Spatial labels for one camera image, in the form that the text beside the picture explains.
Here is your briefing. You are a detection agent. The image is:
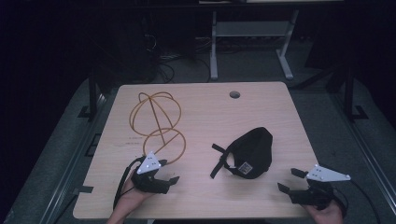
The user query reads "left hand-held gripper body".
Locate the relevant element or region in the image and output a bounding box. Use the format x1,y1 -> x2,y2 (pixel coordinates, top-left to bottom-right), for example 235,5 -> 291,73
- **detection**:
130,151 -> 171,195

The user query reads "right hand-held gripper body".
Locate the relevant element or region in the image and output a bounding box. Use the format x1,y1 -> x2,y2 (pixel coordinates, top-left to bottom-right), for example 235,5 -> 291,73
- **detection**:
287,164 -> 352,210

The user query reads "person's left hand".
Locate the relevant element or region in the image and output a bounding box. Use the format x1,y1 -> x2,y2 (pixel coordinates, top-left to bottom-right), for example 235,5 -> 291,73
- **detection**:
118,176 -> 157,217

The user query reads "person's right hand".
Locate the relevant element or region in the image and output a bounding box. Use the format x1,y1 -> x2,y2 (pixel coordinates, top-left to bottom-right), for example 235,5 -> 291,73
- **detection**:
303,200 -> 346,224

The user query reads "black cap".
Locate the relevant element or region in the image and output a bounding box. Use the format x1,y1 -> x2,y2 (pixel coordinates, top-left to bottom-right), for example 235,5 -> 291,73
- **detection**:
209,126 -> 275,180

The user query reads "grey tape strip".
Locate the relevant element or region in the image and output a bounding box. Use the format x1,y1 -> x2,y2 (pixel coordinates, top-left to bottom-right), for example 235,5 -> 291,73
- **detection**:
72,185 -> 94,196

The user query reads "black metal stand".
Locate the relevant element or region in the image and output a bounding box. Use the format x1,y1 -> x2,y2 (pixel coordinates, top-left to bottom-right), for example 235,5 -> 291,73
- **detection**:
340,63 -> 370,123
78,66 -> 106,121

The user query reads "gold wire hat stand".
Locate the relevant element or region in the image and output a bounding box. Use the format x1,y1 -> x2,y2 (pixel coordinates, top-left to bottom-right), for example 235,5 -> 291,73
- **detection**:
129,91 -> 187,165

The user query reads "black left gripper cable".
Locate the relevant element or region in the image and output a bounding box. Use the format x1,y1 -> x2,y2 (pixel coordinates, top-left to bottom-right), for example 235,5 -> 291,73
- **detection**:
112,156 -> 147,210

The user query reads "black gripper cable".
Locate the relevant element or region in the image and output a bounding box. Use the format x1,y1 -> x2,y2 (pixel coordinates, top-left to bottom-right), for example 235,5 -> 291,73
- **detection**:
112,156 -> 147,210
331,179 -> 382,224

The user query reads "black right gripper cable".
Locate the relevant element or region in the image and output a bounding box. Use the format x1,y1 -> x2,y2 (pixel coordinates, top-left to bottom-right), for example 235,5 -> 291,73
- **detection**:
331,179 -> 382,224

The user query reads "tangle of floor cables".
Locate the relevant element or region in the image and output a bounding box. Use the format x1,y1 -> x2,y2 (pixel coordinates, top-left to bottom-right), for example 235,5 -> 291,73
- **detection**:
143,34 -> 213,84

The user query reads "grey metal desk frame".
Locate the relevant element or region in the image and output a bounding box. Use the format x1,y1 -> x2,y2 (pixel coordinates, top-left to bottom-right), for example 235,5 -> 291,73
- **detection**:
209,8 -> 301,81

